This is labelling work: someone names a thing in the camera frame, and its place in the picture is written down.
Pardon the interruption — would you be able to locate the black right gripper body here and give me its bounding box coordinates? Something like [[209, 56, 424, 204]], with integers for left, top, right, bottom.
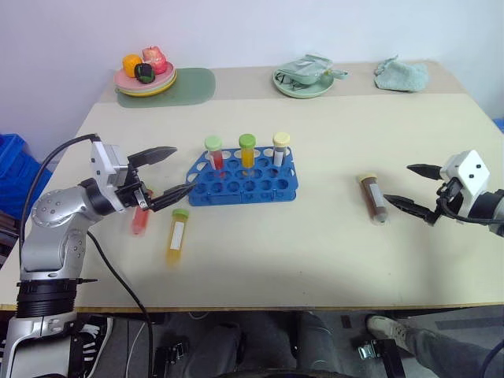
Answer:
[[427, 177, 465, 228]]

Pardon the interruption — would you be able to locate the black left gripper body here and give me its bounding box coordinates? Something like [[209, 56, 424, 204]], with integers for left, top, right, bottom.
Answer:
[[114, 165, 155, 213]]

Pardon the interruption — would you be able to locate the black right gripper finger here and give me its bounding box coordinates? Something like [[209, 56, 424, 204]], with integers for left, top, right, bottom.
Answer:
[[406, 163, 444, 182], [383, 193, 437, 226]]

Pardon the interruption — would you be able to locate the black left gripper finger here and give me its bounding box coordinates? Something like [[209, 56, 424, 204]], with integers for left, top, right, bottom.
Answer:
[[150, 182, 198, 213], [128, 146, 178, 169]]

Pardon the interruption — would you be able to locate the brown tube yellow cap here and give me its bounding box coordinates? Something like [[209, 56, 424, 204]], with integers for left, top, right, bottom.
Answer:
[[357, 172, 391, 227]]

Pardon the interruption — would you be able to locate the orange tube green cap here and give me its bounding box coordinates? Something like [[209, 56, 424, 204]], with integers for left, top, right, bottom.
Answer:
[[238, 133, 258, 178], [165, 208, 191, 269]]

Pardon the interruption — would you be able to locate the red tube green cap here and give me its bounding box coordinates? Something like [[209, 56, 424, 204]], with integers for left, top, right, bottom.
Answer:
[[204, 135, 228, 180], [129, 204, 154, 237]]

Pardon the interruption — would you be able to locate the blue test tube rack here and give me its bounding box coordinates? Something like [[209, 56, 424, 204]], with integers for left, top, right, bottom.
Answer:
[[183, 146, 299, 207]]

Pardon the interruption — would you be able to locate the white tube yellow cap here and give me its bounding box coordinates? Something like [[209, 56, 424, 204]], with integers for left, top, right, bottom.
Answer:
[[272, 132, 291, 169]]

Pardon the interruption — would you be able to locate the yellow plate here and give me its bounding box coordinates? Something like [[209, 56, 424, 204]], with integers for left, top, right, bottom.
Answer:
[[117, 74, 178, 98]]

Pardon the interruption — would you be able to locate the mint green stacked plate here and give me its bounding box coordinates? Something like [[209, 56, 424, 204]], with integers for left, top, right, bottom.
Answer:
[[116, 72, 177, 97]]

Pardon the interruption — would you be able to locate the green placemat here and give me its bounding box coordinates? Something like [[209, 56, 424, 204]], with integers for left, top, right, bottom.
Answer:
[[117, 67, 217, 109]]

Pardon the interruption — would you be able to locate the pink plate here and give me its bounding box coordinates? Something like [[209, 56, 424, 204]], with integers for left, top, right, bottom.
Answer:
[[113, 61, 176, 92]]

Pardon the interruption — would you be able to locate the black green toy fruit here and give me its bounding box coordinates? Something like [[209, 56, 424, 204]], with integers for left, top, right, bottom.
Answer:
[[134, 62, 155, 84]]

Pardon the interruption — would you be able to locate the red toy apple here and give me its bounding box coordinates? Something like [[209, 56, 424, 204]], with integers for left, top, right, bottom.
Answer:
[[141, 46, 168, 76]]

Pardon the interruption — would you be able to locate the teal towel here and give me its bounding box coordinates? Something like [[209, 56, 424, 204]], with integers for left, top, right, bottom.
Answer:
[[372, 56, 430, 94]]

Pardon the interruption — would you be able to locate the blue plastic crate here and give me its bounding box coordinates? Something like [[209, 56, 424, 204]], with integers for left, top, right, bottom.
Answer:
[[0, 132, 54, 221]]

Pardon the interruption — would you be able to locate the grey trouser leg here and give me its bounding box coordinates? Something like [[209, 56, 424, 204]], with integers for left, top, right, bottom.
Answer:
[[401, 322, 504, 378]]

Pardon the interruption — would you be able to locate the light green plate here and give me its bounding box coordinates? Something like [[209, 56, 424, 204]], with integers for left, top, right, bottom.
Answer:
[[272, 65, 335, 99]]

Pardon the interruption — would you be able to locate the black white sneaker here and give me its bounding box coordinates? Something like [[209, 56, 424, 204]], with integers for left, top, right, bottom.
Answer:
[[72, 314, 115, 377]]

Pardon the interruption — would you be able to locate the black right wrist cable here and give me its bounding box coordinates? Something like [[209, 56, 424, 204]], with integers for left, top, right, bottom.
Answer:
[[439, 192, 504, 237]]

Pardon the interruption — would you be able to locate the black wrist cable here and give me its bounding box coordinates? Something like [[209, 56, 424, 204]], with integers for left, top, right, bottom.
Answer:
[[439, 192, 504, 237], [17, 133, 99, 284]]

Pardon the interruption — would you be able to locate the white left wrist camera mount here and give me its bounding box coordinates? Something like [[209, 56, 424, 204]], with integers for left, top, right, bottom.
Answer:
[[89, 136, 131, 213]]

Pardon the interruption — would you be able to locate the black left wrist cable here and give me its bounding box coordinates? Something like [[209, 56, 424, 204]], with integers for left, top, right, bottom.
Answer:
[[17, 133, 99, 284]]

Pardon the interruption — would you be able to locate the black table foot with bracket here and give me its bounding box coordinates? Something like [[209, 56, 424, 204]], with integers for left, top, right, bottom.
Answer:
[[356, 337, 406, 378], [153, 342, 186, 378]]

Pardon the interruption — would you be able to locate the black left trailing cable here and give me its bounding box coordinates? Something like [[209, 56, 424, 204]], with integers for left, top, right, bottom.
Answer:
[[85, 230, 155, 378]]

